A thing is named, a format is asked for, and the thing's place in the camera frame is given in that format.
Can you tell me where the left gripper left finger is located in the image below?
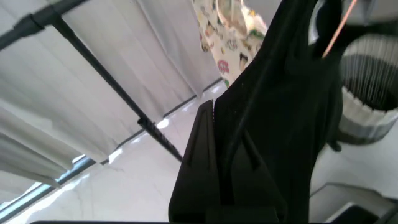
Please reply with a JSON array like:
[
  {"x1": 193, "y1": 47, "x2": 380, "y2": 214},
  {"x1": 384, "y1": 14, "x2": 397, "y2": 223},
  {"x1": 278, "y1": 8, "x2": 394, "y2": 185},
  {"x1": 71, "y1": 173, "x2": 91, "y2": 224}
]
[{"x1": 168, "y1": 99, "x2": 223, "y2": 223}]

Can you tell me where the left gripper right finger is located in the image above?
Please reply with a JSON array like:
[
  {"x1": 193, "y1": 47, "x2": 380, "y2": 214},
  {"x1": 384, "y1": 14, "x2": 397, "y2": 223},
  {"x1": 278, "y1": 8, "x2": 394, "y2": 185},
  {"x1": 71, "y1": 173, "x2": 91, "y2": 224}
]
[{"x1": 229, "y1": 129, "x2": 287, "y2": 223}]

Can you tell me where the black garment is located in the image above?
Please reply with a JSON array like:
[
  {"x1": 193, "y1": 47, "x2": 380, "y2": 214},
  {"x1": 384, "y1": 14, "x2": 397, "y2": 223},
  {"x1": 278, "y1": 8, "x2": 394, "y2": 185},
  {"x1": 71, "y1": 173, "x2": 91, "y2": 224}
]
[{"x1": 213, "y1": 0, "x2": 346, "y2": 224}]

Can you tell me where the cream printed garment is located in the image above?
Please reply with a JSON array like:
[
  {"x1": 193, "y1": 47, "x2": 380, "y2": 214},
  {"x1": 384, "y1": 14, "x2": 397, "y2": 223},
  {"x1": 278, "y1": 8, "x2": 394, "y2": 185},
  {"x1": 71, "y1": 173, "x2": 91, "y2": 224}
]
[{"x1": 192, "y1": 0, "x2": 268, "y2": 90}]

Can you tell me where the pink clothes hanger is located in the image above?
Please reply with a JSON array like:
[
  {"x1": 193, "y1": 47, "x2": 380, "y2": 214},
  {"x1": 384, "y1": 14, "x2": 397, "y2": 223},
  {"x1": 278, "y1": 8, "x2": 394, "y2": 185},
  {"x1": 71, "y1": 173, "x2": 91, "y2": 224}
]
[{"x1": 322, "y1": 0, "x2": 358, "y2": 59}]

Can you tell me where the white laundry basket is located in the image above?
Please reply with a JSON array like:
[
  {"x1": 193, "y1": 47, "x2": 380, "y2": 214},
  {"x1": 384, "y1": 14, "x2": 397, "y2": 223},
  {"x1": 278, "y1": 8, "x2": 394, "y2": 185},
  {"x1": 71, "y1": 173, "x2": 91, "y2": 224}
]
[{"x1": 337, "y1": 32, "x2": 398, "y2": 146}]

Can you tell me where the black clothes rack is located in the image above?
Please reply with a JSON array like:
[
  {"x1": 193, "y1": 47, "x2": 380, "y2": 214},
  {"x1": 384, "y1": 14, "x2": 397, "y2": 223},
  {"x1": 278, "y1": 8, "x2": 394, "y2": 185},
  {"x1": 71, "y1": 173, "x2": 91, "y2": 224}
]
[{"x1": 0, "y1": 0, "x2": 184, "y2": 163}]

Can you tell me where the white curtain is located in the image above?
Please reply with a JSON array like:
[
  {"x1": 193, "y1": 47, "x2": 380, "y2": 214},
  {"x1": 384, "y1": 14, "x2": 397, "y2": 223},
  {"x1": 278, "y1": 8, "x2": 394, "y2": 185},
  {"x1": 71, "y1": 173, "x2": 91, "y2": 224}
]
[
  {"x1": 0, "y1": 0, "x2": 222, "y2": 164},
  {"x1": 0, "y1": 124, "x2": 75, "y2": 205}
]

